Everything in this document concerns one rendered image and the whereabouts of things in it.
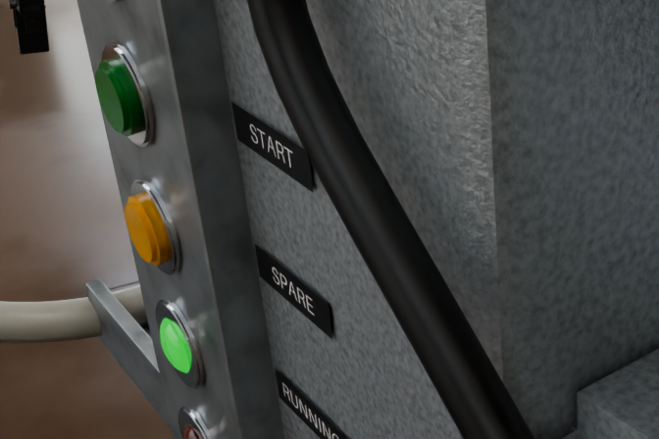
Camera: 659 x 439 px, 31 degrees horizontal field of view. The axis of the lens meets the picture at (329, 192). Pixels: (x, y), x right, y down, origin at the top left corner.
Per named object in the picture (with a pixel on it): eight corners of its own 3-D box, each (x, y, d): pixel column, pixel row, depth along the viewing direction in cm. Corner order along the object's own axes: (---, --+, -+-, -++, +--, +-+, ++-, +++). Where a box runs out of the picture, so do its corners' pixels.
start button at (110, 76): (161, 138, 39) (147, 66, 38) (131, 149, 38) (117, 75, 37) (130, 114, 41) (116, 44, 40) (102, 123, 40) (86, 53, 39)
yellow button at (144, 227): (186, 268, 41) (174, 204, 40) (160, 279, 41) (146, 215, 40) (156, 239, 43) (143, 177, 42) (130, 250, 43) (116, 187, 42)
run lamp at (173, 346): (218, 376, 44) (207, 323, 43) (183, 391, 43) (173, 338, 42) (189, 346, 46) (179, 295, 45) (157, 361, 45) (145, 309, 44)
